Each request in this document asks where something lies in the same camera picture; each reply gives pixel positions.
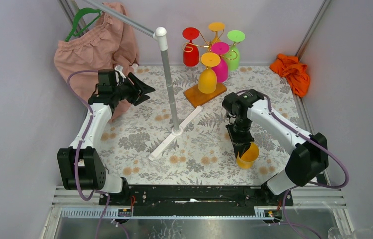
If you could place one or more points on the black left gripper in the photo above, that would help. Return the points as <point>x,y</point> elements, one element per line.
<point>129,91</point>

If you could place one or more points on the white clothes stand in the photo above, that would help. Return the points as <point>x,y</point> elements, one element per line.
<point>160,35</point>

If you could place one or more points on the pink cloth garment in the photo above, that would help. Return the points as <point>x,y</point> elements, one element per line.
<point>109,44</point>

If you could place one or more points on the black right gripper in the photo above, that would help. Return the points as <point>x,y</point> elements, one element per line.
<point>244,143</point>

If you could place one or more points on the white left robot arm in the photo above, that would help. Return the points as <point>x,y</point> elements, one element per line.
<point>80,165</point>

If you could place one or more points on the aluminium front frame rail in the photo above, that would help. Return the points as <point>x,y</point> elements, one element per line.
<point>316,213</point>

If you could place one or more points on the green wine glass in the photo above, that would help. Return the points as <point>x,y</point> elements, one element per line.
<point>233,56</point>

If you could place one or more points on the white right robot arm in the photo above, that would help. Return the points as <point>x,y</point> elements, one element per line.
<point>307,153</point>

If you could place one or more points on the orange crumpled cloth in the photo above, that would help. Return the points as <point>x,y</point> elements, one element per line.
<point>294,71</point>

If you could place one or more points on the yellow wine glass front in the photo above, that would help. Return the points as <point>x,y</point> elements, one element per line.
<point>208,79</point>

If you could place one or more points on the yellow wine glass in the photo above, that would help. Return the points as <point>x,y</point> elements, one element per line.
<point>208,79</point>
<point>218,28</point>
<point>247,160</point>

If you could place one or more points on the pink wine glass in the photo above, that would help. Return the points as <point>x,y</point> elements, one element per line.
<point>221,70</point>

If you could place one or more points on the green clothes hanger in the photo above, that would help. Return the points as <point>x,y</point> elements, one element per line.
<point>77,29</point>

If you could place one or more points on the red wine glass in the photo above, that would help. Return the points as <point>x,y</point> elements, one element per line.
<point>190,50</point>

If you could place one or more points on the wooden rack base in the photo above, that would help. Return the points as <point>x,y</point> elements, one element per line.
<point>198,98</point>

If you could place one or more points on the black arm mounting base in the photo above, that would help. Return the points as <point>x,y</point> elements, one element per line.
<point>194,200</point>

